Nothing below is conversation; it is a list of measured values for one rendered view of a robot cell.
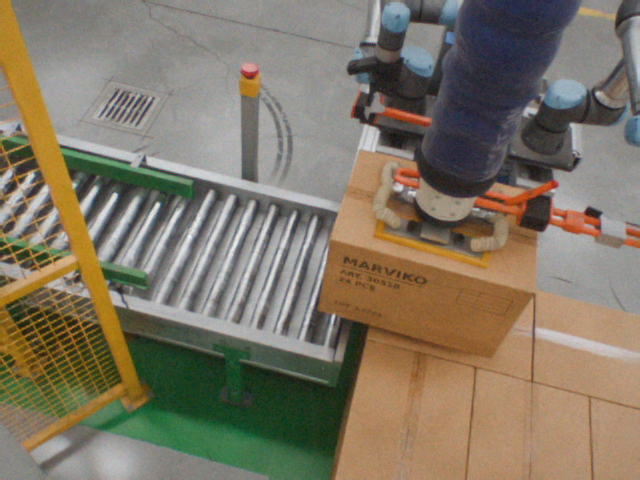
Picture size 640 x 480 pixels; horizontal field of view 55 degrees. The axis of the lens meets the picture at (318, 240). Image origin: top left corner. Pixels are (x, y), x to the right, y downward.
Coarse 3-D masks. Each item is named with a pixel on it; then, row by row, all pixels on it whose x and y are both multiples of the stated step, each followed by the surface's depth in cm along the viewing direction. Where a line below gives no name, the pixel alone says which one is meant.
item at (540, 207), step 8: (528, 200) 173; (536, 200) 173; (544, 200) 173; (552, 200) 172; (520, 208) 171; (528, 208) 171; (536, 208) 171; (544, 208) 171; (552, 208) 170; (520, 216) 170; (528, 216) 168; (536, 216) 168; (544, 216) 169; (552, 216) 168; (520, 224) 171; (528, 224) 170; (536, 224) 170; (544, 224) 169
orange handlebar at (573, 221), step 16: (384, 112) 192; (400, 112) 192; (400, 176) 175; (416, 176) 176; (496, 192) 174; (496, 208) 172; (512, 208) 171; (560, 224) 170; (576, 224) 169; (592, 224) 172
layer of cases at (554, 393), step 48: (384, 336) 219; (528, 336) 224; (576, 336) 226; (624, 336) 228; (384, 384) 207; (432, 384) 209; (480, 384) 211; (528, 384) 212; (576, 384) 214; (624, 384) 216; (384, 432) 197; (432, 432) 199; (480, 432) 200; (528, 432) 202; (576, 432) 203; (624, 432) 205
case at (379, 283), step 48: (336, 240) 176; (384, 240) 178; (528, 240) 183; (336, 288) 195; (384, 288) 188; (432, 288) 181; (480, 288) 175; (528, 288) 172; (432, 336) 201; (480, 336) 194
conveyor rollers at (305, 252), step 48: (0, 192) 243; (48, 192) 245; (96, 192) 247; (144, 192) 249; (96, 240) 235; (144, 240) 235; (192, 240) 237; (240, 240) 239; (288, 240) 241; (192, 288) 223; (240, 288) 225; (288, 288) 227; (336, 336) 217
